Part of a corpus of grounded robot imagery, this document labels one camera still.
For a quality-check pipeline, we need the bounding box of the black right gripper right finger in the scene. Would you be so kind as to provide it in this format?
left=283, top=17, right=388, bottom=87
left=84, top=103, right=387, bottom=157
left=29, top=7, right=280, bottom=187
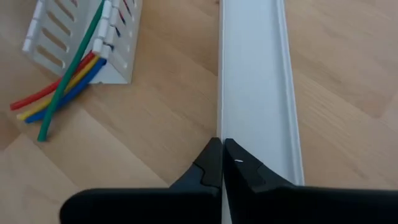
left=224, top=139, right=398, bottom=224

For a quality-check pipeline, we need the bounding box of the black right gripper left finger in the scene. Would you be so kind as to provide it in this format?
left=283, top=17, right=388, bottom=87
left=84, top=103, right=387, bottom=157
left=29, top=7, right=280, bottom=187
left=60, top=138, right=224, bottom=224

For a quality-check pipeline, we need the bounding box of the white duct cover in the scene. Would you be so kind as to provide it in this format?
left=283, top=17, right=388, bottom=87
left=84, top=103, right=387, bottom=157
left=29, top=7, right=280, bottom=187
left=216, top=0, right=305, bottom=224

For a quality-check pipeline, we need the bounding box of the blue wire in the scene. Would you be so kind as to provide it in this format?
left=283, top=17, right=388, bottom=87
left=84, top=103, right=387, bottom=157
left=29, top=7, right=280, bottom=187
left=24, top=26, right=122, bottom=124

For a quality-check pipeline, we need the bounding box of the bundle of coloured wires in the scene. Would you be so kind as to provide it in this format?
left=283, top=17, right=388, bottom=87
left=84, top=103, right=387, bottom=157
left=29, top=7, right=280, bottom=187
left=37, top=0, right=106, bottom=142

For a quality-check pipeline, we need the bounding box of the yellow wire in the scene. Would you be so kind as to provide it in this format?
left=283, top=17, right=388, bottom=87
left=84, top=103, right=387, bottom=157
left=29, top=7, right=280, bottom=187
left=17, top=55, right=101, bottom=121

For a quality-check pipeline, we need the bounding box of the white slotted cable duct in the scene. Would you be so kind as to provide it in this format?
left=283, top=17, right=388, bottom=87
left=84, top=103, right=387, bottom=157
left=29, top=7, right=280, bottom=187
left=21, top=0, right=144, bottom=85

